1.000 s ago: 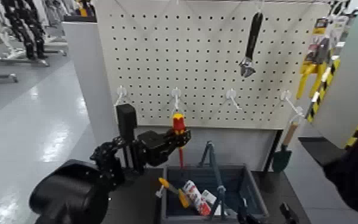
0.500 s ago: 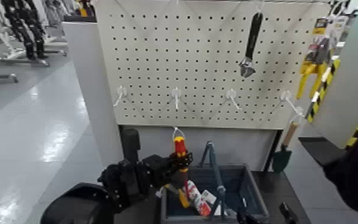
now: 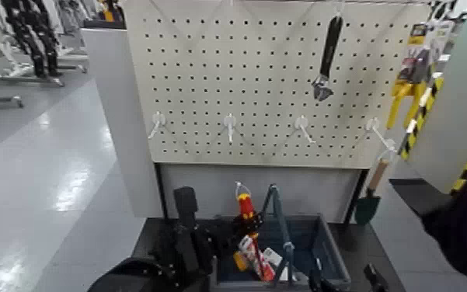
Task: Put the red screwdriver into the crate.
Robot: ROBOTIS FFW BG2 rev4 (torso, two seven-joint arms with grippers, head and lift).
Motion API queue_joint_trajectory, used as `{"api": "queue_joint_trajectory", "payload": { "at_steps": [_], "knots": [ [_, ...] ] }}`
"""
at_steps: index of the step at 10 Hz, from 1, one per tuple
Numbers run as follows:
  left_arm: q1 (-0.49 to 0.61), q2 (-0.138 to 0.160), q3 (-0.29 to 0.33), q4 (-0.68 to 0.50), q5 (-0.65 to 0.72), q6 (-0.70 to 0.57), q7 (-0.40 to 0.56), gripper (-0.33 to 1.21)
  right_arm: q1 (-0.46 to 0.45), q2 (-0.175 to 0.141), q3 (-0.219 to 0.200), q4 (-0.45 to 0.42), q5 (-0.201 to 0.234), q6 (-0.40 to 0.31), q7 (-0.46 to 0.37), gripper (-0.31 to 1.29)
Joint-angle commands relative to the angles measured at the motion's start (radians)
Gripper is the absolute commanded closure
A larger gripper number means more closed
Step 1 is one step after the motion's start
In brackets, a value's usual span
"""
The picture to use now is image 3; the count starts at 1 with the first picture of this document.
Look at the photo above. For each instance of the red yellow screwdriver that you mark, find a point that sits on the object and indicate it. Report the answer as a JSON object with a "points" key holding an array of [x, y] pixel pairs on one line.
{"points": [[246, 208]]}

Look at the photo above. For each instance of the grey panel with hazard edge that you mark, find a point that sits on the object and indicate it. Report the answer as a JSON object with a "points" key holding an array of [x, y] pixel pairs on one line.
{"points": [[457, 102]]}

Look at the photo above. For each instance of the beige perforated pegboard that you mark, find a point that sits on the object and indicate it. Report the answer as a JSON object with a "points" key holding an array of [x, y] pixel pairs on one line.
{"points": [[257, 81]]}

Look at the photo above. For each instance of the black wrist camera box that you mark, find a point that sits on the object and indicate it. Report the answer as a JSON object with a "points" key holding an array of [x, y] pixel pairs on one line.
{"points": [[185, 204]]}

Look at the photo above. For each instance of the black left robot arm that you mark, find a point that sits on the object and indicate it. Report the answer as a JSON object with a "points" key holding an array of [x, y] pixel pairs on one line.
{"points": [[143, 277]]}

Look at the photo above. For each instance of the black adjustable wrench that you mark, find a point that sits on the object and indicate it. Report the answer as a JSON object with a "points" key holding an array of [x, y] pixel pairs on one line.
{"points": [[329, 49]]}

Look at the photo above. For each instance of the white partition panel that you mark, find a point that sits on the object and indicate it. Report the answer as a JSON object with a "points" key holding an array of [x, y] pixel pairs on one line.
{"points": [[127, 122]]}

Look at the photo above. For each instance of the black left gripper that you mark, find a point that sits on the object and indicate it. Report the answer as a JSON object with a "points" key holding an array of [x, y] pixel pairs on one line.
{"points": [[208, 244]]}

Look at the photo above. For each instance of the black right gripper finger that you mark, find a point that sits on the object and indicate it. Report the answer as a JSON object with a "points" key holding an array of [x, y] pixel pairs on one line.
{"points": [[376, 279]]}

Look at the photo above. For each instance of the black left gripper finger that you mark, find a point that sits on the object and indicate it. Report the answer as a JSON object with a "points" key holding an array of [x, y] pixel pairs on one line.
{"points": [[323, 284]]}

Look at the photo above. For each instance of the black shelf plate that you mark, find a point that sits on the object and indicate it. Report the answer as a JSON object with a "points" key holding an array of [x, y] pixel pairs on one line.
{"points": [[418, 195]]}

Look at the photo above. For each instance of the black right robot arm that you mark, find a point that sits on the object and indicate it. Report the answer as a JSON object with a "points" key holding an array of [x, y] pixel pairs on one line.
{"points": [[465, 228]]}

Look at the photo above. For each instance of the dark blue plastic crate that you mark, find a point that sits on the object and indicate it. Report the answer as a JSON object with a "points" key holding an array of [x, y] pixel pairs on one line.
{"points": [[335, 257]]}

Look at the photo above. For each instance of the white pegboard hook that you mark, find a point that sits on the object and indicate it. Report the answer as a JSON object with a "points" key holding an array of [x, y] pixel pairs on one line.
{"points": [[230, 122], [374, 125], [301, 123], [157, 121]]}

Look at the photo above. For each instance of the grey lower stand panel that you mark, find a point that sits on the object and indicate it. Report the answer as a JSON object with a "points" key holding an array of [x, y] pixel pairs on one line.
{"points": [[318, 191]]}

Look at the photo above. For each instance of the yellow black carded package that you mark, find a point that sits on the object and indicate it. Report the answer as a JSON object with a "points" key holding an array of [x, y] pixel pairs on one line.
{"points": [[425, 36]]}

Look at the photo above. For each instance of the red white tube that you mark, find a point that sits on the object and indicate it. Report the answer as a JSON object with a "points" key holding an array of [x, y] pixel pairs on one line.
{"points": [[253, 255]]}

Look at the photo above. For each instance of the small white box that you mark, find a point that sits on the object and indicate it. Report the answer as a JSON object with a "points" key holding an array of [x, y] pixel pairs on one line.
{"points": [[273, 257]]}

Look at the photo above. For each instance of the black white humanoid robot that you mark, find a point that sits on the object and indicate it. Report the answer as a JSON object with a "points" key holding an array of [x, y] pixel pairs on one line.
{"points": [[33, 36]]}

